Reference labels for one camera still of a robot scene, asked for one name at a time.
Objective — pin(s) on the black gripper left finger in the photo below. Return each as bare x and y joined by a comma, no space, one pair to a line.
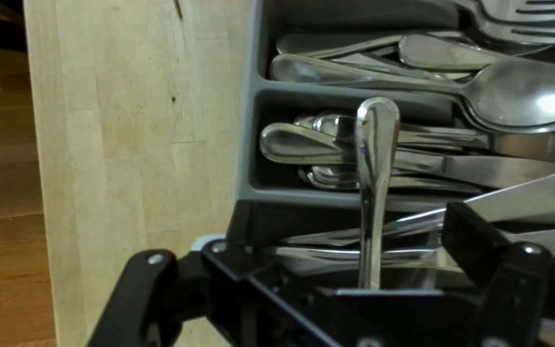
248,299

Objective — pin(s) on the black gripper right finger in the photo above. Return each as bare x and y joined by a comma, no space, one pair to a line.
516,280

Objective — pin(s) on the grey cutlery tray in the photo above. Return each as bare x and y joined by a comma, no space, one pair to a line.
299,137

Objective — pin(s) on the large silver spoon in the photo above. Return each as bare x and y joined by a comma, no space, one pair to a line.
505,97

